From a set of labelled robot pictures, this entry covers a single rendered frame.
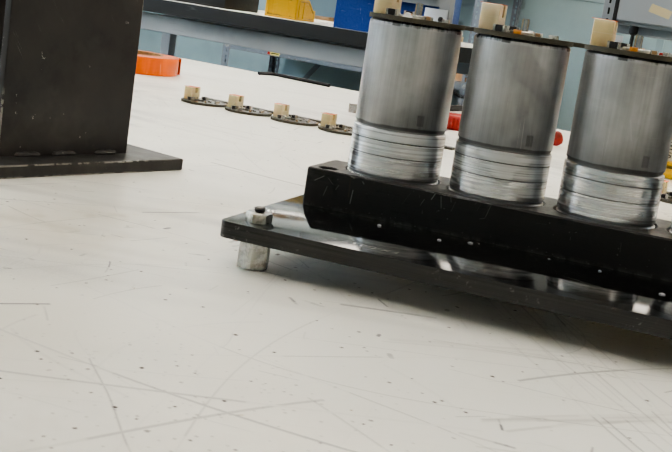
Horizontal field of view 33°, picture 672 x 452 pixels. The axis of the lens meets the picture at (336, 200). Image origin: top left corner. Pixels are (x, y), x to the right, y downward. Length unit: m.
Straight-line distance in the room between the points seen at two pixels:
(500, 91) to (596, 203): 0.04
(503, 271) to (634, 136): 0.05
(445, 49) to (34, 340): 0.14
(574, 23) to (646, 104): 4.64
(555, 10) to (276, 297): 4.71
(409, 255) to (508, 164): 0.04
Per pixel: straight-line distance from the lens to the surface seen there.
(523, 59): 0.28
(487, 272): 0.25
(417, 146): 0.29
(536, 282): 0.24
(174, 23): 3.30
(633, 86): 0.27
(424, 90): 0.28
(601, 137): 0.27
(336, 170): 0.29
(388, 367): 0.21
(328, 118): 0.57
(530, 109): 0.28
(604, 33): 0.28
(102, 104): 0.37
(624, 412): 0.21
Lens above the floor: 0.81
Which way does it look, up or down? 10 degrees down
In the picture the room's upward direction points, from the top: 9 degrees clockwise
